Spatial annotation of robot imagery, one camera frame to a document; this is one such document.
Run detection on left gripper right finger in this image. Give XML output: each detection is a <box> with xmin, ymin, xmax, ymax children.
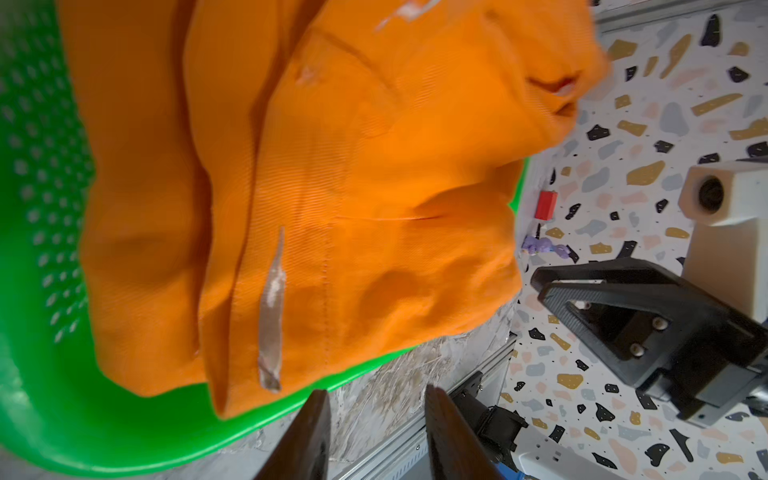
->
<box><xmin>424</xmin><ymin>385</ymin><xmax>502</xmax><ymax>480</ymax></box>

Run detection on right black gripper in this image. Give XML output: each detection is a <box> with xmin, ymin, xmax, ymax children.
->
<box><xmin>531</xmin><ymin>258</ymin><xmax>767</xmax><ymax>428</ymax></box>

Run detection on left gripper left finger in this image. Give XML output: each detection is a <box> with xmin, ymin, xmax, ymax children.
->
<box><xmin>254</xmin><ymin>390</ymin><xmax>332</xmax><ymax>480</ymax></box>

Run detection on orange pants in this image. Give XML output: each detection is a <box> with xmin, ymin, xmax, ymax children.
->
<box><xmin>56</xmin><ymin>1</ymin><xmax>610</xmax><ymax>418</ymax></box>

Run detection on green plastic basket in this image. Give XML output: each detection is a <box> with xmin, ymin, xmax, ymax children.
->
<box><xmin>0</xmin><ymin>0</ymin><xmax>532</xmax><ymax>478</ymax></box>

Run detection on small purple toy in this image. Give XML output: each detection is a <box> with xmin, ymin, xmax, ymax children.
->
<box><xmin>522</xmin><ymin>235</ymin><xmax>570</xmax><ymax>259</ymax></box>

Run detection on small red block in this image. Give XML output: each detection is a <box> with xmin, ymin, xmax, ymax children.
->
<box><xmin>534</xmin><ymin>191</ymin><xmax>558</xmax><ymax>222</ymax></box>

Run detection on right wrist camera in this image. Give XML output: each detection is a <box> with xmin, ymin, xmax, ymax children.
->
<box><xmin>678</xmin><ymin>156</ymin><xmax>767</xmax><ymax>323</ymax></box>

